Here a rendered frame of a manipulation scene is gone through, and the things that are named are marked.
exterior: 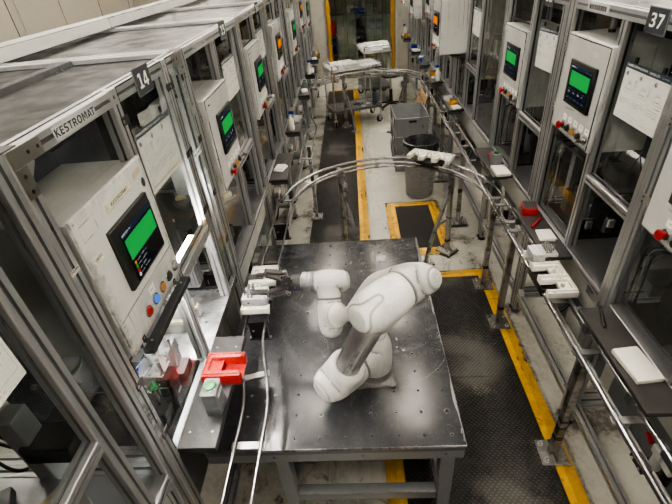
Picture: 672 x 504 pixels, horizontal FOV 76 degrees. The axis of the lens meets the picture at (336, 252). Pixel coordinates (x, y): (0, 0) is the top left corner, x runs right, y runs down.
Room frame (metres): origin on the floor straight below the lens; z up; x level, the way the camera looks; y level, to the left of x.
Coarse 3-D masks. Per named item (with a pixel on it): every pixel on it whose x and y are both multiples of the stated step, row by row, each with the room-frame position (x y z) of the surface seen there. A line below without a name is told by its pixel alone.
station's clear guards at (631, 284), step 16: (640, 240) 1.37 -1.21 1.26; (656, 240) 1.29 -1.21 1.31; (640, 256) 1.34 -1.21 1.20; (656, 256) 1.26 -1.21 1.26; (640, 272) 1.31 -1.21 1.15; (656, 272) 1.23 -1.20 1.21; (624, 288) 1.36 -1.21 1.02; (640, 288) 1.27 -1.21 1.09; (656, 288) 1.20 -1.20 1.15; (624, 304) 1.32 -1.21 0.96; (640, 304) 1.24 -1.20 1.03; (656, 304) 1.17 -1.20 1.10; (640, 320) 1.21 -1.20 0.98; (656, 320) 1.14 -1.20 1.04; (640, 336) 1.17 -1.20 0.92; (656, 336) 1.11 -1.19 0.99; (656, 352) 1.07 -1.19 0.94
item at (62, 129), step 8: (192, 104) 1.91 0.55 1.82; (80, 112) 1.13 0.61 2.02; (88, 112) 1.17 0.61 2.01; (64, 120) 1.06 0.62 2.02; (72, 120) 1.09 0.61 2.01; (80, 120) 1.12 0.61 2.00; (88, 120) 1.15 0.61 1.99; (56, 128) 1.02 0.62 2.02; (64, 128) 1.05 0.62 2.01; (72, 128) 1.08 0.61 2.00; (56, 136) 1.01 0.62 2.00; (64, 136) 1.04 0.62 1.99; (72, 272) 0.85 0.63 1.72
